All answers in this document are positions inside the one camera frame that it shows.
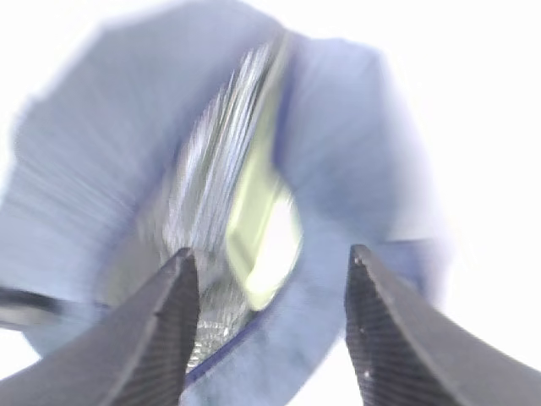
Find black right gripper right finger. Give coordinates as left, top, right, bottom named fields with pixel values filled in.
left=345, top=245, right=540, bottom=406

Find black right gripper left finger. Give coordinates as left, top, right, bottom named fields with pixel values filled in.
left=1, top=249, right=199, bottom=405

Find green lidded food container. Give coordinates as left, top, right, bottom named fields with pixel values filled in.
left=225, top=34, right=303, bottom=311

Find navy blue fabric lunch bag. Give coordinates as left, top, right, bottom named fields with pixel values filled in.
left=1, top=1, right=445, bottom=405

